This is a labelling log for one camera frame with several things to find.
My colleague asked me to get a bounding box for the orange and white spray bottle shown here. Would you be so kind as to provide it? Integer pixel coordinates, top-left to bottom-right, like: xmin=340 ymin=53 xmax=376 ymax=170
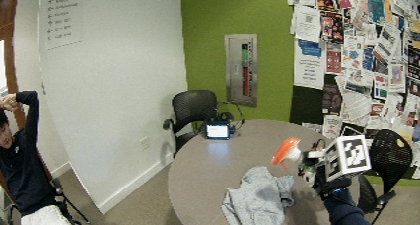
xmin=269 ymin=137 xmax=308 ymax=172

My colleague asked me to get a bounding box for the white cube with black markers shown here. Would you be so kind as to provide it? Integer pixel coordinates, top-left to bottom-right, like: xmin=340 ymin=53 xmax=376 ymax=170
xmin=322 ymin=134 xmax=372 ymax=183

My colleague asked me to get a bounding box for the grey cloth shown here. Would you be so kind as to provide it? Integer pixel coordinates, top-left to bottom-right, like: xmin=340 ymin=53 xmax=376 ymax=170
xmin=220 ymin=166 xmax=296 ymax=225

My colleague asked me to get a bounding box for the black mesh office chair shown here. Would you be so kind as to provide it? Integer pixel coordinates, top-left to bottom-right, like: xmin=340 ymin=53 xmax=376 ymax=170
xmin=356 ymin=129 xmax=414 ymax=225
xmin=160 ymin=89 xmax=220 ymax=158

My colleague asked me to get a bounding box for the small blue device with screen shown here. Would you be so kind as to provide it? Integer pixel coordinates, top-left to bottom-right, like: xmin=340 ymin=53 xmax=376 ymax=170
xmin=203 ymin=119 xmax=233 ymax=141

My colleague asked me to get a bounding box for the red fire extinguisher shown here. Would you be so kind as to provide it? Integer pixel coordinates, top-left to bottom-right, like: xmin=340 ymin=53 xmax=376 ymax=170
xmin=240 ymin=43 xmax=252 ymax=98

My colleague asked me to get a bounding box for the black cable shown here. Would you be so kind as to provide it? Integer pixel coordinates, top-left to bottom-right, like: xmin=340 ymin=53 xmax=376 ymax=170
xmin=215 ymin=101 xmax=247 ymax=131

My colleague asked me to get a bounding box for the steel wall cabinet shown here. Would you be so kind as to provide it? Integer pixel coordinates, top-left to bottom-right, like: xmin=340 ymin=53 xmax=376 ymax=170
xmin=223 ymin=33 xmax=260 ymax=108

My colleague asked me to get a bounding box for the wall of paper posters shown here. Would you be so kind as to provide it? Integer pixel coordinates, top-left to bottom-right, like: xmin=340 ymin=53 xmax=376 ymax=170
xmin=285 ymin=0 xmax=420 ymax=181

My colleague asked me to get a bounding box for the white wall outlet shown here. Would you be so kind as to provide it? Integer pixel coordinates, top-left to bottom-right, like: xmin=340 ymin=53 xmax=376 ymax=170
xmin=138 ymin=136 xmax=152 ymax=152

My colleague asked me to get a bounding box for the brown wooden door frame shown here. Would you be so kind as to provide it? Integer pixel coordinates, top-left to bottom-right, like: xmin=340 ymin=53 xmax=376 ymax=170
xmin=0 ymin=0 xmax=26 ymax=131

